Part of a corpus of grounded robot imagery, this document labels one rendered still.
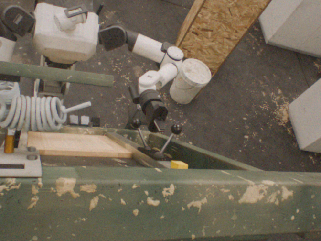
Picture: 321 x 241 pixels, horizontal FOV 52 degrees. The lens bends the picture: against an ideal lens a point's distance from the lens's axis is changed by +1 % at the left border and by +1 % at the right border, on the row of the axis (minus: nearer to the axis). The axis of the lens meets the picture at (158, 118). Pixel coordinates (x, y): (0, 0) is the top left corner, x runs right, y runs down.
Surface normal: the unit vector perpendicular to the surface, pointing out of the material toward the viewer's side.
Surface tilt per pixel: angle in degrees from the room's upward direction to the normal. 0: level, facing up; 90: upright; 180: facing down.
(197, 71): 0
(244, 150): 0
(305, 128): 90
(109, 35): 58
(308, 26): 90
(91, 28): 23
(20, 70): 37
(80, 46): 68
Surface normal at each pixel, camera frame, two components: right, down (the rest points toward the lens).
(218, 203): 0.36, 0.09
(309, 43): 0.04, 0.83
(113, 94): 0.35, -0.53
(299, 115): -0.93, -0.16
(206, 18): -0.18, 0.77
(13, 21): 0.59, 0.35
